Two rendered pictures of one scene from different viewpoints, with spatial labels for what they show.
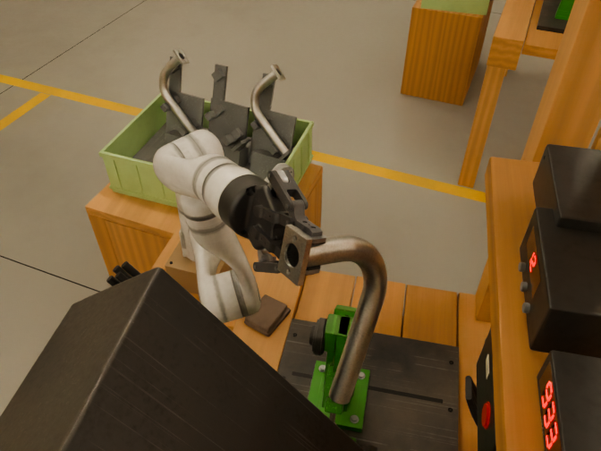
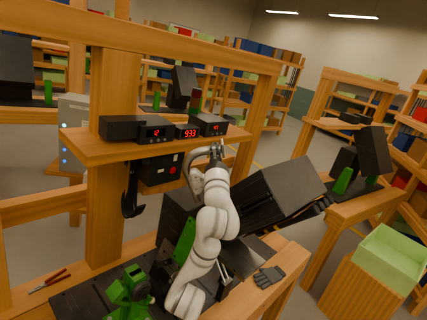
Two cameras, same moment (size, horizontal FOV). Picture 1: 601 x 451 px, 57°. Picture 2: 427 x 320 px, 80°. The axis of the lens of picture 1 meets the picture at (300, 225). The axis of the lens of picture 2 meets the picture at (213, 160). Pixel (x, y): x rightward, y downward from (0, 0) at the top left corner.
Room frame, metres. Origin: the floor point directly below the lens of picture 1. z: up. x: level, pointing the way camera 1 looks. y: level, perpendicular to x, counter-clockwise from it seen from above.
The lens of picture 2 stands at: (1.16, 0.36, 1.93)
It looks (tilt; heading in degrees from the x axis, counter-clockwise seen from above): 23 degrees down; 207
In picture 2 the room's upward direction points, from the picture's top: 14 degrees clockwise
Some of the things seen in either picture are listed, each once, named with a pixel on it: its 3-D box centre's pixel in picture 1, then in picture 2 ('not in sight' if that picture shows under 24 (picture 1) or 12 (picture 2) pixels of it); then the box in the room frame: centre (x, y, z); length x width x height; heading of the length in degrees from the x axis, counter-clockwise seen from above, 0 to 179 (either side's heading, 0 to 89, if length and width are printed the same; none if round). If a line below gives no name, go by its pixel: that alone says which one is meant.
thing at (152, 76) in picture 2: not in sight; (183, 67); (-5.99, -5.09, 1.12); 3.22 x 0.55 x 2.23; 157
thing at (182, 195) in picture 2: not in sight; (191, 220); (0.16, -0.18, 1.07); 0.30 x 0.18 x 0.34; 168
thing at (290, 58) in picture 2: not in sight; (257, 91); (-5.29, -2.14, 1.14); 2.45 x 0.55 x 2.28; 157
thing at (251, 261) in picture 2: not in sight; (222, 243); (0.24, 0.04, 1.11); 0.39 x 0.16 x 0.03; 78
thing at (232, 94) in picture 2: not in sight; (223, 91); (-8.60, -4.85, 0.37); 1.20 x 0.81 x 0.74; 159
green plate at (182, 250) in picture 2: not in sight; (195, 241); (0.38, -0.02, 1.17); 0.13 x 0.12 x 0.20; 168
